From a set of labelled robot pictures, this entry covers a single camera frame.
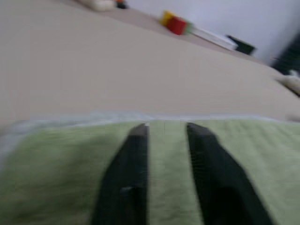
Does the green towel with white edge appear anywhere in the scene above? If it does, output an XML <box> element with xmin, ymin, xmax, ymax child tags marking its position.
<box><xmin>0</xmin><ymin>111</ymin><xmax>300</xmax><ymax>225</ymax></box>

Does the white rounded object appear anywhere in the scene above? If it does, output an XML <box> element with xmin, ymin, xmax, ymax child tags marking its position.
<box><xmin>77</xmin><ymin>0</ymin><xmax>117</xmax><ymax>11</ymax></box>

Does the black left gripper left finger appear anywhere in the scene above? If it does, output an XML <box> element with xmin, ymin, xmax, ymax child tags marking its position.
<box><xmin>90</xmin><ymin>123</ymin><xmax>150</xmax><ymax>225</ymax></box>

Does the dark blurred object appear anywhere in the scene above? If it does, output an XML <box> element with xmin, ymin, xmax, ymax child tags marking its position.
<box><xmin>270</xmin><ymin>35</ymin><xmax>300</xmax><ymax>75</ymax></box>

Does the red yellow green block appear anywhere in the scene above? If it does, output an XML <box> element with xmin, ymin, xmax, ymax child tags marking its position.
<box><xmin>160</xmin><ymin>10</ymin><xmax>194</xmax><ymax>36</ymax></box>

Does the white flat board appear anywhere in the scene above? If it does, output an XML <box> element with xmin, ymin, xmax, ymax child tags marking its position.
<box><xmin>191</xmin><ymin>27</ymin><xmax>237</xmax><ymax>51</ymax></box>

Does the dark green box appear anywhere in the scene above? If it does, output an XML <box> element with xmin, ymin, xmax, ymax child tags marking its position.
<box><xmin>226</xmin><ymin>35</ymin><xmax>256</xmax><ymax>56</ymax></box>

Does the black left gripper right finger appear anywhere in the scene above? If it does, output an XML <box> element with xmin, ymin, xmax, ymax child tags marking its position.
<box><xmin>186</xmin><ymin>122</ymin><xmax>274</xmax><ymax>225</ymax></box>

